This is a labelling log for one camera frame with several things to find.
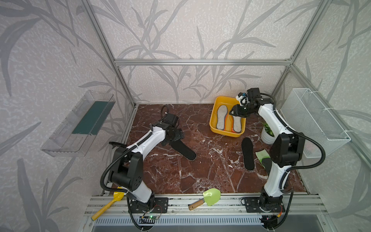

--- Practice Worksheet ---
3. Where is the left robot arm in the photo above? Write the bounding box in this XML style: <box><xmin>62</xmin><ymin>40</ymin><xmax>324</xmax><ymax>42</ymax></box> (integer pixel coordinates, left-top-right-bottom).
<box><xmin>100</xmin><ymin>105</ymin><xmax>196</xmax><ymax>208</ymax></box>

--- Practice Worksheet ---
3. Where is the white wire basket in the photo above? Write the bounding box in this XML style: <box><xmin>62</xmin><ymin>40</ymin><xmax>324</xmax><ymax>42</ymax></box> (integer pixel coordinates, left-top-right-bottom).
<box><xmin>281</xmin><ymin>88</ymin><xmax>351</xmax><ymax>155</ymax></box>

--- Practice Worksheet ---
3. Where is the grey insole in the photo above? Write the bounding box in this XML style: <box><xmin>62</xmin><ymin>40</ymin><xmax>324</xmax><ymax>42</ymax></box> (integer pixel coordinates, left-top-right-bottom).
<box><xmin>232</xmin><ymin>116</ymin><xmax>242</xmax><ymax>133</ymax></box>
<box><xmin>216</xmin><ymin>105</ymin><xmax>228</xmax><ymax>131</ymax></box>

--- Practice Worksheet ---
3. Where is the red spray bottle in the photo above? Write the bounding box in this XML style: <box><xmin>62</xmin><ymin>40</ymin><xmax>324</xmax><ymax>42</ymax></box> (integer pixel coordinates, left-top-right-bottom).
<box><xmin>109</xmin><ymin>141</ymin><xmax>127</xmax><ymax>149</ymax></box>

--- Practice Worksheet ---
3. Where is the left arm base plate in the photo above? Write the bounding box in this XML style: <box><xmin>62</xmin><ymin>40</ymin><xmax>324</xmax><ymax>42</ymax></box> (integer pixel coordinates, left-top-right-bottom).
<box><xmin>128</xmin><ymin>197</ymin><xmax>169</xmax><ymax>214</ymax></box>

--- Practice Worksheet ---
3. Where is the yellow plastic spatula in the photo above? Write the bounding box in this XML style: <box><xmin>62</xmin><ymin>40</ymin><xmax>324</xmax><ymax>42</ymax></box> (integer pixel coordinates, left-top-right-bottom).
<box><xmin>91</xmin><ymin>187</ymin><xmax>125</xmax><ymax>222</ymax></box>

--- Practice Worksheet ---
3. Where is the red insole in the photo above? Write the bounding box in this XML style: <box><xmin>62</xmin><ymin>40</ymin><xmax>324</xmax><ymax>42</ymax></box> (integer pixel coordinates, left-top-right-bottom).
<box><xmin>226</xmin><ymin>115</ymin><xmax>234</xmax><ymax>132</ymax></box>

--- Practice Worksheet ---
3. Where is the black insole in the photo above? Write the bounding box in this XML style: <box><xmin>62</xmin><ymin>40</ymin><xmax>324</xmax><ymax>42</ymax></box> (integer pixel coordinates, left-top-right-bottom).
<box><xmin>242</xmin><ymin>137</ymin><xmax>255</xmax><ymax>171</ymax></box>
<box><xmin>170</xmin><ymin>140</ymin><xmax>197</xmax><ymax>160</ymax></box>

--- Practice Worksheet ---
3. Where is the yellow plastic storage box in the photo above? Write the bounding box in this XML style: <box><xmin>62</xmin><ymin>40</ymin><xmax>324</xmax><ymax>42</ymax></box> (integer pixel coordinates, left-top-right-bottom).
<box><xmin>209</xmin><ymin>96</ymin><xmax>246</xmax><ymax>138</ymax></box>

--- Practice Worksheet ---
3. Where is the potted artificial plant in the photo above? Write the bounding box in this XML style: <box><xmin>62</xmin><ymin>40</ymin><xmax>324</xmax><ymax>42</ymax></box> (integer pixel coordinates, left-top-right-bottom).
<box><xmin>261</xmin><ymin>122</ymin><xmax>276</xmax><ymax>145</ymax></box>

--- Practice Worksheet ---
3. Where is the green circuit board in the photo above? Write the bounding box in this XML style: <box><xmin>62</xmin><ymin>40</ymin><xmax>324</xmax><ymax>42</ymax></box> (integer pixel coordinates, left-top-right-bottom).
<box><xmin>139</xmin><ymin>215</ymin><xmax>160</xmax><ymax>224</ymax></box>

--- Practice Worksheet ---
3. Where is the green garden trowel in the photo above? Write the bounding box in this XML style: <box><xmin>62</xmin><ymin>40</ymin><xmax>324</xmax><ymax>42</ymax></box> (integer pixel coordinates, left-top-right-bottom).
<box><xmin>188</xmin><ymin>188</ymin><xmax>221</xmax><ymax>211</ymax></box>

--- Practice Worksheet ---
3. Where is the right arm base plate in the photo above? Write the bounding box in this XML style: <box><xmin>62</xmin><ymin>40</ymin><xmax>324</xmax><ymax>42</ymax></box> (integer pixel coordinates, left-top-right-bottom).
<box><xmin>240</xmin><ymin>196</ymin><xmax>286</xmax><ymax>214</ymax></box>

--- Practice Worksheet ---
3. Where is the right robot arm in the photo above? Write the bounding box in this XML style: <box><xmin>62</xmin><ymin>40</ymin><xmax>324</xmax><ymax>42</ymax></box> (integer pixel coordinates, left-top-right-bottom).
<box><xmin>229</xmin><ymin>88</ymin><xmax>326</xmax><ymax>213</ymax></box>

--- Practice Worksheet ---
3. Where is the clear plastic wall shelf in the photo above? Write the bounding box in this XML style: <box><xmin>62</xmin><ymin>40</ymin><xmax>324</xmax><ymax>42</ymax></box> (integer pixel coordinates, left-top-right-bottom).
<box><xmin>41</xmin><ymin>90</ymin><xmax>116</xmax><ymax>158</ymax></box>

